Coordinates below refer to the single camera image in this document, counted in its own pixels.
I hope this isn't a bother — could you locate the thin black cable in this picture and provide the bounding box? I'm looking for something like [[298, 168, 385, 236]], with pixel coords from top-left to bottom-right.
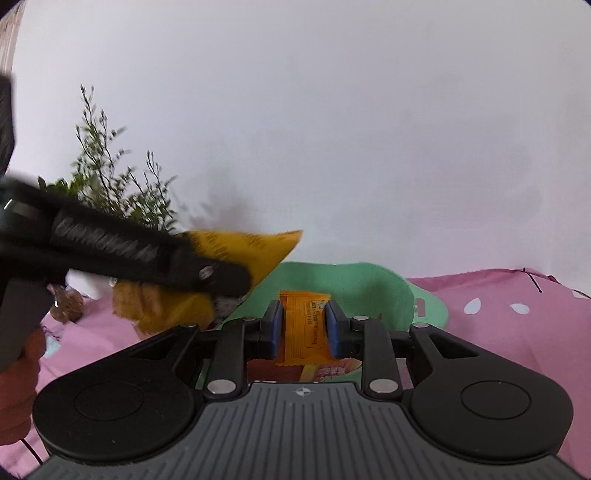
[[18, 438, 43, 466]]

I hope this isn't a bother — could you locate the small orange snack packet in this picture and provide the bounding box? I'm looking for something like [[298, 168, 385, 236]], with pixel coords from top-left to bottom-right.
[[278, 291, 331, 367]]

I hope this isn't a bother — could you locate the large yellow snack bag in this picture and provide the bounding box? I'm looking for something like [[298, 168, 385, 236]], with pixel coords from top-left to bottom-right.
[[113, 229, 304, 339]]

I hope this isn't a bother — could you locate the plant in glass vase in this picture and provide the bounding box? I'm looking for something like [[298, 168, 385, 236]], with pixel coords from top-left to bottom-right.
[[39, 178, 86, 324]]

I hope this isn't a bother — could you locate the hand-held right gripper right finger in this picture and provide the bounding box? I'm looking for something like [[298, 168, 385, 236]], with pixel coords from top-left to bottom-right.
[[325, 300, 490, 398]]

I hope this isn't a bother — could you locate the pink printed tablecloth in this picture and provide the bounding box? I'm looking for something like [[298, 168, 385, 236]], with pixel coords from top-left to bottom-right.
[[0, 268, 591, 480]]

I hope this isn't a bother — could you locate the person's left hand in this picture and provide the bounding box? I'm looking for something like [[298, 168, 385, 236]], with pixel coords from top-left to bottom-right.
[[0, 330, 47, 446]]

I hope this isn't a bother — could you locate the plant in white pot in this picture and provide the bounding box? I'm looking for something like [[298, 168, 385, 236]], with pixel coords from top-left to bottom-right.
[[67, 83, 182, 301]]

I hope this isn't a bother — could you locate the peach snack packet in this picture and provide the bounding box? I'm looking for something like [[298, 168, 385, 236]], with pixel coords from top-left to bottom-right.
[[300, 357, 363, 383]]

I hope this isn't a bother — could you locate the green plastic bowl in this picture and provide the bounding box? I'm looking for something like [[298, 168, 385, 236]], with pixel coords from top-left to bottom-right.
[[194, 261, 450, 385]]

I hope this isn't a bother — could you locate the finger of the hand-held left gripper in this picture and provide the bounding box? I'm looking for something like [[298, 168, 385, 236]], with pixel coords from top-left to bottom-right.
[[159, 232, 253, 300]]

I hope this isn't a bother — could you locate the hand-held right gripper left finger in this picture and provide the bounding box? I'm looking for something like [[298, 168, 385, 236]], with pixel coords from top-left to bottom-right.
[[115, 300, 283, 400]]

